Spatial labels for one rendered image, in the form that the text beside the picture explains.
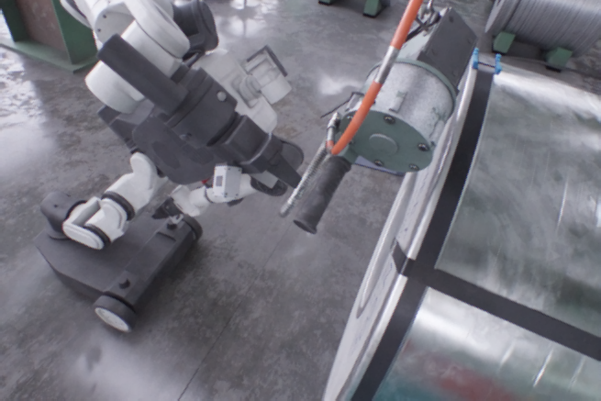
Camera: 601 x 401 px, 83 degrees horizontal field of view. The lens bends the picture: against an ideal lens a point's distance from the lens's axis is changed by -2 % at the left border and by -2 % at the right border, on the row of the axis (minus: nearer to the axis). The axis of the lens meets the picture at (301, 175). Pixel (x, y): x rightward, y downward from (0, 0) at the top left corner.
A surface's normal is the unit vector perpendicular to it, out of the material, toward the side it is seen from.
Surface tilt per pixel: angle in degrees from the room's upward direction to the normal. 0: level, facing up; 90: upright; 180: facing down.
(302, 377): 0
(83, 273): 0
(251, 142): 51
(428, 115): 46
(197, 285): 0
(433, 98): 40
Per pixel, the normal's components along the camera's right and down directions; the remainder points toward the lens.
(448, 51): 0.44, -0.11
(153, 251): 0.13, -0.74
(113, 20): 0.56, 0.69
